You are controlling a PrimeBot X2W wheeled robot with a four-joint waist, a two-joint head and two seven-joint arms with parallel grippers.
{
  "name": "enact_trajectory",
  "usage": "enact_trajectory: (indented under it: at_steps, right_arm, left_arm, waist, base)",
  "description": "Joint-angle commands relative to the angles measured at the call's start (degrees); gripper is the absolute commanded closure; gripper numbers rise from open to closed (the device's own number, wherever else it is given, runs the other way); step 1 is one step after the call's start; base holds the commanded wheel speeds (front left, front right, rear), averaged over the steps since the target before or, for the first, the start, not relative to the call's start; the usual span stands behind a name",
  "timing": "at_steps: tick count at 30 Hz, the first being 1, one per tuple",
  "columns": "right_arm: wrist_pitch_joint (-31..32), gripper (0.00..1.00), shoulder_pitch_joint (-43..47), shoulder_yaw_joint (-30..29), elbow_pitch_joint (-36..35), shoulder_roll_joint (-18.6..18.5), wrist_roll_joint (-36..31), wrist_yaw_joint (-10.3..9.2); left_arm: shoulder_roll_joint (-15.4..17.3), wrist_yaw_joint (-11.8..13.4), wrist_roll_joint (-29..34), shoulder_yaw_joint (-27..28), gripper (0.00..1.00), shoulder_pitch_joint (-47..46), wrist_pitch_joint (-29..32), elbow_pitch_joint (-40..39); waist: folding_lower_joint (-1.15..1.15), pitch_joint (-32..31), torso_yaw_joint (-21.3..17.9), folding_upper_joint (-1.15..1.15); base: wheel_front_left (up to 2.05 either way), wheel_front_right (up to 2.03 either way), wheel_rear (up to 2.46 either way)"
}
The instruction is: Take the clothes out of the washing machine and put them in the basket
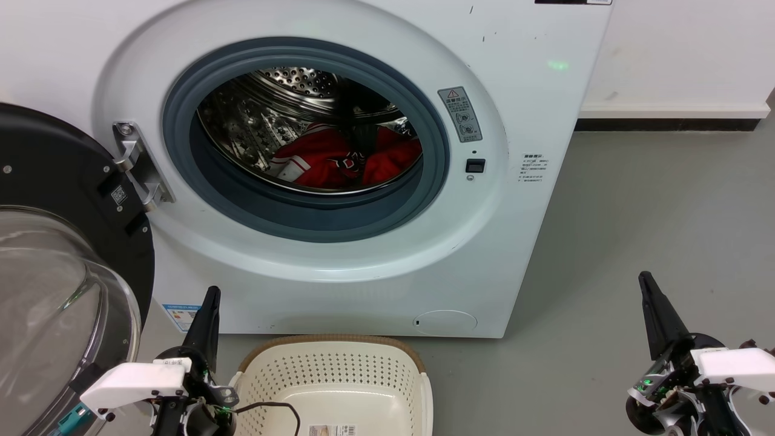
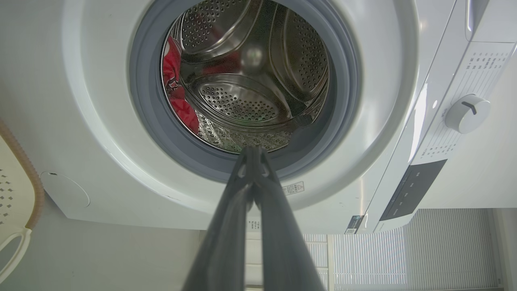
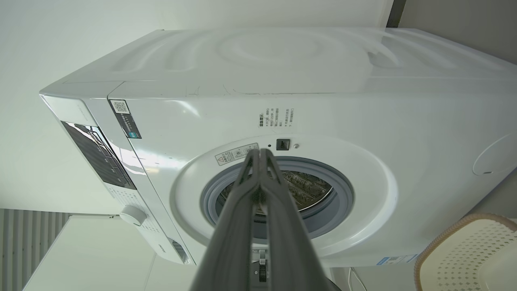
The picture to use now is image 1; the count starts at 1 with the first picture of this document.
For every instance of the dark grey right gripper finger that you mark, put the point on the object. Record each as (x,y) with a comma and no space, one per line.
(660,321)

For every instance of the black door latch socket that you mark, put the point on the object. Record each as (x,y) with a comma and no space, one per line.
(475,166)

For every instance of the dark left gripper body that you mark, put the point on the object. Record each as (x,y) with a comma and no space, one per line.
(203,387)

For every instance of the white front-load washing machine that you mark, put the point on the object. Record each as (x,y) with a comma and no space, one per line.
(339,284)

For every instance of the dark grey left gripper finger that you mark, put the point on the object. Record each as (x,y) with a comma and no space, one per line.
(206,327)

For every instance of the white text sticker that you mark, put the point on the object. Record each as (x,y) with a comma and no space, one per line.
(533,168)

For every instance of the silver metal door hinge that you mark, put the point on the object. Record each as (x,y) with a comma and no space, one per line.
(140,169)

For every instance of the blue energy label sticker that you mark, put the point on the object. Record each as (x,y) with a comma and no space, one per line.
(180,316)

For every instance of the grey warning sticker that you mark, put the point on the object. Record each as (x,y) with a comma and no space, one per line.
(460,114)

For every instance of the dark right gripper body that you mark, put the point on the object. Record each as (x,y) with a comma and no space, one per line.
(666,387)

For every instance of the white printed barcode label packet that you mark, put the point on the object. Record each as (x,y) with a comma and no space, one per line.
(332,430)

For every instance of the black washer door with glass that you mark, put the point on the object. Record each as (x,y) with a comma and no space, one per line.
(54,169)

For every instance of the red and white garment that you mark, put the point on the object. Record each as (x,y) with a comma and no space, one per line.
(321,157)

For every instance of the black wall baseboard strip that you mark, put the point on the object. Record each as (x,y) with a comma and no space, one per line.
(666,125)

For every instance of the white QR code sticker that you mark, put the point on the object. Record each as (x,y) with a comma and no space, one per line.
(118,195)

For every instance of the round white filter cover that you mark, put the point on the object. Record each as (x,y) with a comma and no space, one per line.
(445,323)

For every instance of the cream perforated laundry basket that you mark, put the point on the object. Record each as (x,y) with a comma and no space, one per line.
(339,375)

